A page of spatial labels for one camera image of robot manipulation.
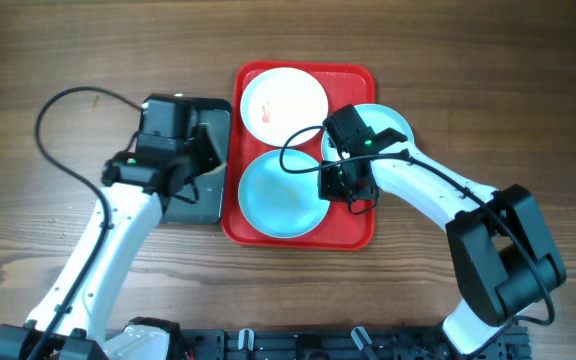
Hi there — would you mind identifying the white round plate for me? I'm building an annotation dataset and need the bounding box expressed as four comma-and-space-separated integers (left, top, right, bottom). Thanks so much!
239, 67, 329, 147

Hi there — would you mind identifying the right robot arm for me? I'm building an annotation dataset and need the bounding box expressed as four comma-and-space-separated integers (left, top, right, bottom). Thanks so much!
319, 104, 566, 359

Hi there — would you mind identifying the green and yellow sponge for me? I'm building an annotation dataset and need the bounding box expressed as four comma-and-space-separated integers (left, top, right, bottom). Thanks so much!
201, 162, 227, 176

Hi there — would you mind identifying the light blue plate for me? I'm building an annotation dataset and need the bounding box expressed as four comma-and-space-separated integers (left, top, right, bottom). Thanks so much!
238, 149, 330, 239
321, 104, 415, 162

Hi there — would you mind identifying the red plastic tray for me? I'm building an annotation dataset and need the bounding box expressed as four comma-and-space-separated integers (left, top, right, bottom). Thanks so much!
221, 61, 376, 251

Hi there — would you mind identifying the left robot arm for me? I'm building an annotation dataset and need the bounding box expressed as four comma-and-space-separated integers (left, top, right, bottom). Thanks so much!
0, 94, 232, 359

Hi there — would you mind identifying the black rectangular tray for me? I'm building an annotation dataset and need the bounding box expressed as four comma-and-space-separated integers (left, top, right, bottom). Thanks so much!
136, 94, 232, 225

